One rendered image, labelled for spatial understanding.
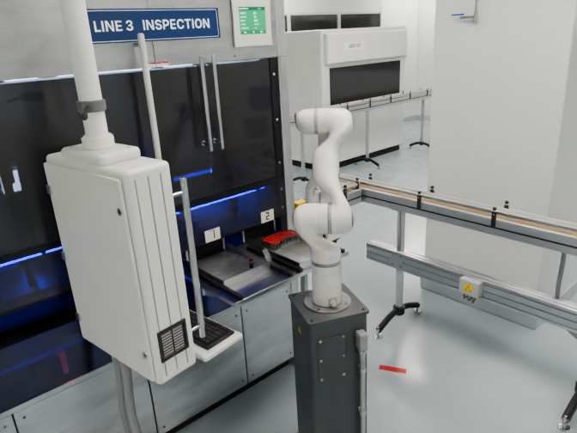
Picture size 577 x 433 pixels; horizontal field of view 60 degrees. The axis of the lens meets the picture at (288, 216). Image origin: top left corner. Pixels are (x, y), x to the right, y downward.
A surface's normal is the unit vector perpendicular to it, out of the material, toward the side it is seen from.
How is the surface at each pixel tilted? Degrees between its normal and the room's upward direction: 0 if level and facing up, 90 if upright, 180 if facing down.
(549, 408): 0
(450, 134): 90
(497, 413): 0
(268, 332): 90
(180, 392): 90
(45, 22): 90
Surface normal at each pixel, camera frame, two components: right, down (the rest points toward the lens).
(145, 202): 0.77, 0.18
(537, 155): -0.74, 0.26
